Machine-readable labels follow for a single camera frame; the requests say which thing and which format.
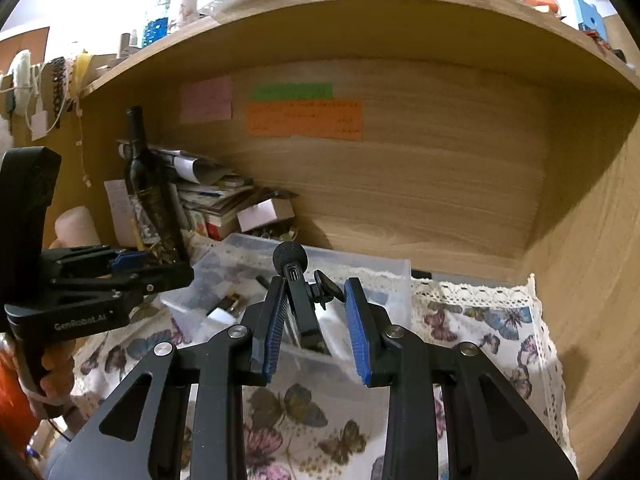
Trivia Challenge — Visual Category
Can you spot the clear plastic storage box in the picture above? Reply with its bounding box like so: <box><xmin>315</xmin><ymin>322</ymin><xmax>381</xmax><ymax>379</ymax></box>
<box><xmin>160</xmin><ymin>234</ymin><xmax>411</xmax><ymax>382</ymax></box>

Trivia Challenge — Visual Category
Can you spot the small blue block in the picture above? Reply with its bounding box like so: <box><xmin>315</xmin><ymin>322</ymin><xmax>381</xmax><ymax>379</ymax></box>
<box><xmin>573</xmin><ymin>0</ymin><xmax>608</xmax><ymax>41</ymax></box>

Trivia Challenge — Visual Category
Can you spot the pink sticky note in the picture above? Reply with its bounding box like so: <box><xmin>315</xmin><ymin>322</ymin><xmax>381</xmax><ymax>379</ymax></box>
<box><xmin>180</xmin><ymin>76</ymin><xmax>232</xmax><ymax>125</ymax></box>

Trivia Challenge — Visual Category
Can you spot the wooden shelf board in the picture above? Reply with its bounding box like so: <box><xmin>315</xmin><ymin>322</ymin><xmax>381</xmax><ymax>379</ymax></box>
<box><xmin>82</xmin><ymin>0</ymin><xmax>639</xmax><ymax>96</ymax></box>

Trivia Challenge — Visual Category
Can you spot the rolled newspaper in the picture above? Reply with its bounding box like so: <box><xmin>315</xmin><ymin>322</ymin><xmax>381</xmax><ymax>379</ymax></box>
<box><xmin>118</xmin><ymin>140</ymin><xmax>232</xmax><ymax>185</ymax></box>

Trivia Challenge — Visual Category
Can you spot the small white cardboard box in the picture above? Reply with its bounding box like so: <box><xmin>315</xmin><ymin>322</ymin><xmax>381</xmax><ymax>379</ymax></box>
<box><xmin>238</xmin><ymin>198</ymin><xmax>295</xmax><ymax>233</ymax></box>

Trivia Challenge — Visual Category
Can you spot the pink foam roller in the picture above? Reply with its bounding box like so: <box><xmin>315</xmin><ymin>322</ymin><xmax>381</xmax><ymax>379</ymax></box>
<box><xmin>54</xmin><ymin>206</ymin><xmax>101</xmax><ymax>248</ymax></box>

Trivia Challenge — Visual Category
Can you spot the black mini microphone stand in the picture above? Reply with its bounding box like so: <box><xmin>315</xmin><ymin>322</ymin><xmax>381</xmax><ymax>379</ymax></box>
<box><xmin>272</xmin><ymin>242</ymin><xmax>345</xmax><ymax>353</ymax></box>

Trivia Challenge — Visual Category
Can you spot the blue liquid glass bottle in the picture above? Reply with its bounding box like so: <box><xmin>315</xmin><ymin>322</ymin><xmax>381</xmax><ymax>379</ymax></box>
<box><xmin>141</xmin><ymin>0</ymin><xmax>171</xmax><ymax>48</ymax></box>

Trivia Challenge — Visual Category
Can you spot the white handwritten note paper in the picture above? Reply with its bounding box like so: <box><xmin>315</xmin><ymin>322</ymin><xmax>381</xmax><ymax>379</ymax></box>
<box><xmin>104</xmin><ymin>180</ymin><xmax>137</xmax><ymax>247</ymax></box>

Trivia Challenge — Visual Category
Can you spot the orange sticky note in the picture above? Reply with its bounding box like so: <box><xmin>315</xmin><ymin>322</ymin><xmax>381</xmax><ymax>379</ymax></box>
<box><xmin>246</xmin><ymin>99</ymin><xmax>363</xmax><ymax>141</ymax></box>

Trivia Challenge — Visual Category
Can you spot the stack of books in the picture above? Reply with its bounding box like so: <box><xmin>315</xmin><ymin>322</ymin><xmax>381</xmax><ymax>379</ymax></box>
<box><xmin>176</xmin><ymin>174</ymin><xmax>258</xmax><ymax>240</ymax></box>

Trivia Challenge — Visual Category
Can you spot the white power adapter plug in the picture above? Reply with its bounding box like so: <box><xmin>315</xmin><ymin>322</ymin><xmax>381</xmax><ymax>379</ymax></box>
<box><xmin>207</xmin><ymin>308</ymin><xmax>238</xmax><ymax>326</ymax></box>

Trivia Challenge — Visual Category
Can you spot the butterfly print lace cloth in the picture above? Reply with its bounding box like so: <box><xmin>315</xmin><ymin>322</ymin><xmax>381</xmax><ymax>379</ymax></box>
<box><xmin>71</xmin><ymin>231</ymin><xmax>580</xmax><ymax>480</ymax></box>

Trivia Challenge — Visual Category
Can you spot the person's left hand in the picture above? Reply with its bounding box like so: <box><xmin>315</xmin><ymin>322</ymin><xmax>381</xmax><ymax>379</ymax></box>
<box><xmin>14</xmin><ymin>340</ymin><xmax>76</xmax><ymax>405</ymax></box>

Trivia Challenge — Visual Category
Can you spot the green sticky note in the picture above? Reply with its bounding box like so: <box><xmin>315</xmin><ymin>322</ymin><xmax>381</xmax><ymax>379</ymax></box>
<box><xmin>252</xmin><ymin>82</ymin><xmax>333</xmax><ymax>102</ymax></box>

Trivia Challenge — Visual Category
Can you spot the dark wine bottle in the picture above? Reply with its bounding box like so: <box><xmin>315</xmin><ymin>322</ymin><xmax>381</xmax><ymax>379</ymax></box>
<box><xmin>127</xmin><ymin>105</ymin><xmax>189</xmax><ymax>263</ymax></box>

